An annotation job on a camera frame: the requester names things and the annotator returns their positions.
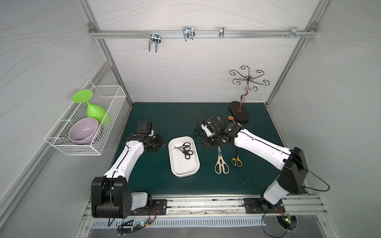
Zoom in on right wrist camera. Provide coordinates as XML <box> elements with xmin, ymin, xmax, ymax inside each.
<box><xmin>201</xmin><ymin>116</ymin><xmax>226</xmax><ymax>137</ymax></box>

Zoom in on large black scissors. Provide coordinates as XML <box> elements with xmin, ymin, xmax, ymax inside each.
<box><xmin>193</xmin><ymin>118</ymin><xmax>204</xmax><ymax>137</ymax></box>

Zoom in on green plastic goblet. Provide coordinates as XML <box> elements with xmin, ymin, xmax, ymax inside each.
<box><xmin>72</xmin><ymin>90</ymin><xmax>111</xmax><ymax>126</ymax></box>

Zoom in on aluminium top rail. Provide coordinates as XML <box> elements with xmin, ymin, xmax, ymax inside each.
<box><xmin>89</xmin><ymin>29</ymin><xmax>318</xmax><ymax>39</ymax></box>

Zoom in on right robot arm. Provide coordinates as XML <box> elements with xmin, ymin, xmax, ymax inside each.
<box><xmin>201</xmin><ymin>116</ymin><xmax>308</xmax><ymax>211</ymax></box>

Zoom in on white wire basket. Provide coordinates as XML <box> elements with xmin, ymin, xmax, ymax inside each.
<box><xmin>44</xmin><ymin>81</ymin><xmax>126</xmax><ymax>156</ymax></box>

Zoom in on orange spoon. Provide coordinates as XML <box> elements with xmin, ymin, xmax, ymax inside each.
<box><xmin>228</xmin><ymin>116</ymin><xmax>237</xmax><ymax>124</ymax></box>

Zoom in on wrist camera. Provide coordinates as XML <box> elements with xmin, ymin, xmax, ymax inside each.
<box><xmin>201</xmin><ymin>116</ymin><xmax>226</xmax><ymax>137</ymax></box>
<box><xmin>136</xmin><ymin>121</ymin><xmax>154</xmax><ymax>136</ymax></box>

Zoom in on looped metal hook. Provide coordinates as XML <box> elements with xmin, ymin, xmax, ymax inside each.
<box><xmin>183</xmin><ymin>27</ymin><xmax>195</xmax><ymax>41</ymax></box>

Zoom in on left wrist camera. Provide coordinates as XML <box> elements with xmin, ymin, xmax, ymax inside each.
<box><xmin>136</xmin><ymin>121</ymin><xmax>154</xmax><ymax>136</ymax></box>

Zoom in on small metal hook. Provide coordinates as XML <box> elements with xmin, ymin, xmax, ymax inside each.
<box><xmin>219</xmin><ymin>27</ymin><xmax>225</xmax><ymax>39</ymax></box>

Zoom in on small black handled scissors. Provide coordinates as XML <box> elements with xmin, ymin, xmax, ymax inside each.
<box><xmin>174</xmin><ymin>142</ymin><xmax>191</xmax><ymax>151</ymax></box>

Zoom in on white vent strip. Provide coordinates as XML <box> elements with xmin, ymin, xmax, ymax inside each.
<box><xmin>91</xmin><ymin>216</ymin><xmax>266</xmax><ymax>229</ymax></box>

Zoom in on lilac bowl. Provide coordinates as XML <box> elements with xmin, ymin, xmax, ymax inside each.
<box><xmin>68</xmin><ymin>118</ymin><xmax>100</xmax><ymax>145</ymax></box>

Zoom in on right end metal hook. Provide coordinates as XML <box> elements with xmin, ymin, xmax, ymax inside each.
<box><xmin>280</xmin><ymin>27</ymin><xmax>307</xmax><ymax>39</ymax></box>

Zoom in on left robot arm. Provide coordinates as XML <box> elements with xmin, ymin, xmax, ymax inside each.
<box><xmin>91</xmin><ymin>133</ymin><xmax>165</xmax><ymax>219</ymax></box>

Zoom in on brown metal hook stand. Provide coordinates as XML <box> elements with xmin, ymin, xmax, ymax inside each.
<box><xmin>229</xmin><ymin>65</ymin><xmax>270</xmax><ymax>122</ymax></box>

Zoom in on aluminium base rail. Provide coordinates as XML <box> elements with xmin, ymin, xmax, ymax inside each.
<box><xmin>82</xmin><ymin>194</ymin><xmax>328</xmax><ymax>220</ymax></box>

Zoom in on white storage box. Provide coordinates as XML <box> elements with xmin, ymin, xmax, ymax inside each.
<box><xmin>168</xmin><ymin>136</ymin><xmax>200</xmax><ymax>178</ymax></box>

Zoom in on cream white scissors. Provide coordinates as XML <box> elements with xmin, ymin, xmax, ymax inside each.
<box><xmin>214</xmin><ymin>146</ymin><xmax>230</xmax><ymax>175</ymax></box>

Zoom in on double prong metal hook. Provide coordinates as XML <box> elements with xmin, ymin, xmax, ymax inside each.
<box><xmin>148</xmin><ymin>33</ymin><xmax>161</xmax><ymax>52</ymax></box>

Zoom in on black yellow handled scissors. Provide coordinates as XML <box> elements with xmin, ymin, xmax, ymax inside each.
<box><xmin>231</xmin><ymin>148</ymin><xmax>243</xmax><ymax>169</ymax></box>

